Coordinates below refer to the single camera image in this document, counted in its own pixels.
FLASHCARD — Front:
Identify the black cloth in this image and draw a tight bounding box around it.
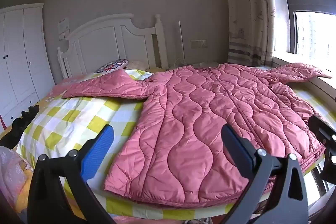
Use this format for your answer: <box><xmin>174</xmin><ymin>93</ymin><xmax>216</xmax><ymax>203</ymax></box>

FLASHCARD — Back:
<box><xmin>0</xmin><ymin>105</ymin><xmax>40</xmax><ymax>147</ymax></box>

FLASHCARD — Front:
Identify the pink quilted jacket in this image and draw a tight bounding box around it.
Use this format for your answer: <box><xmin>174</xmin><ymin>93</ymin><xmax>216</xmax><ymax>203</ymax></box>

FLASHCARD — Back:
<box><xmin>62</xmin><ymin>63</ymin><xmax>332</xmax><ymax>207</ymax></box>

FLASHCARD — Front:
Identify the printed beige curtain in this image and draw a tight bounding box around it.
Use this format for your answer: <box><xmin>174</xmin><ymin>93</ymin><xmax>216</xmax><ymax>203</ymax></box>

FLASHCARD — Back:
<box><xmin>220</xmin><ymin>0</ymin><xmax>276</xmax><ymax>65</ymax></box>

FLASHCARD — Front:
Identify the white windowsill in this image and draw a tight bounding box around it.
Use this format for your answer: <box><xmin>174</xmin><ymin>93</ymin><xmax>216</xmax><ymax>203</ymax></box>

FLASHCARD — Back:
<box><xmin>273</xmin><ymin>53</ymin><xmax>336</xmax><ymax>101</ymax></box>

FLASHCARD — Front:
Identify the beige plush cushion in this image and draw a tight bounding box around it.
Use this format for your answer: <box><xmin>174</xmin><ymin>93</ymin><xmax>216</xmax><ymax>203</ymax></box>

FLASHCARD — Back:
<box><xmin>127</xmin><ymin>60</ymin><xmax>146</xmax><ymax>70</ymax></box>

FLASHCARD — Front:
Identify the dark framed window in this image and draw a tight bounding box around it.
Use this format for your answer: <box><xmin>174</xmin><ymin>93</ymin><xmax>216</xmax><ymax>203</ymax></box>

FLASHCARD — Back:
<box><xmin>270</xmin><ymin>0</ymin><xmax>336</xmax><ymax>59</ymax></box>

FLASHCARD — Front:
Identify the thin white pole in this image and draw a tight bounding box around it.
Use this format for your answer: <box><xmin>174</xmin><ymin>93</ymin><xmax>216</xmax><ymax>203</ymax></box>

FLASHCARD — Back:
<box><xmin>178</xmin><ymin>21</ymin><xmax>183</xmax><ymax>65</ymax></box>

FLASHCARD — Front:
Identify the white wardrobe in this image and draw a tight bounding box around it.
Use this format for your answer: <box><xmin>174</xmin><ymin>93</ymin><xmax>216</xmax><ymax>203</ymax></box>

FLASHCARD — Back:
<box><xmin>0</xmin><ymin>3</ymin><xmax>55</xmax><ymax>125</ymax></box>

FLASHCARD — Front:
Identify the patterned pillow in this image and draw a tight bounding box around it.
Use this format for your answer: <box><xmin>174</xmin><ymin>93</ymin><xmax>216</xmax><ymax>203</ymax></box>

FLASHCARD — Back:
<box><xmin>94</xmin><ymin>59</ymin><xmax>129</xmax><ymax>73</ymax></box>

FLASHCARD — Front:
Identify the white wall paper note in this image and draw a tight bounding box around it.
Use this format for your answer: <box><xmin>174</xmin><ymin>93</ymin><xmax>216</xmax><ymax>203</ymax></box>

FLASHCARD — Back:
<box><xmin>57</xmin><ymin>18</ymin><xmax>71</xmax><ymax>41</ymax></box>

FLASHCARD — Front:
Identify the pink lace cloth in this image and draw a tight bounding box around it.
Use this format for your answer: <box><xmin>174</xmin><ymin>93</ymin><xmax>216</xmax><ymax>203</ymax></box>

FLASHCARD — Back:
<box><xmin>0</xmin><ymin>147</ymin><xmax>34</xmax><ymax>214</ymax></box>

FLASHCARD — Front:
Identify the white bed headboard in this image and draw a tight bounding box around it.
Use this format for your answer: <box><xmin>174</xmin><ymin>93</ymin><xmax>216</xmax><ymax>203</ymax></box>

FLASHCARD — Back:
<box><xmin>57</xmin><ymin>13</ymin><xmax>169</xmax><ymax>79</ymax></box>

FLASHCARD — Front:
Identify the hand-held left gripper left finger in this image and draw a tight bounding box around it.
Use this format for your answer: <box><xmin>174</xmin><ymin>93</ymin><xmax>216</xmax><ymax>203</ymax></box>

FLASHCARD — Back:
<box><xmin>28</xmin><ymin>124</ymin><xmax>116</xmax><ymax>224</ymax></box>

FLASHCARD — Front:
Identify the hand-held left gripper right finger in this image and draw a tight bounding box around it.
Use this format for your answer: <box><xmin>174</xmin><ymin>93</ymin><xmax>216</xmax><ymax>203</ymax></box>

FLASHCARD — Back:
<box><xmin>221</xmin><ymin>124</ymin><xmax>309</xmax><ymax>224</ymax></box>

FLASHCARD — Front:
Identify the yellow checked bedsheet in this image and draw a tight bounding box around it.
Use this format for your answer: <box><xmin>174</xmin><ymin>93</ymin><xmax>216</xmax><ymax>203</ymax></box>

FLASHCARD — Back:
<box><xmin>0</xmin><ymin>68</ymin><xmax>336</xmax><ymax>224</ymax></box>

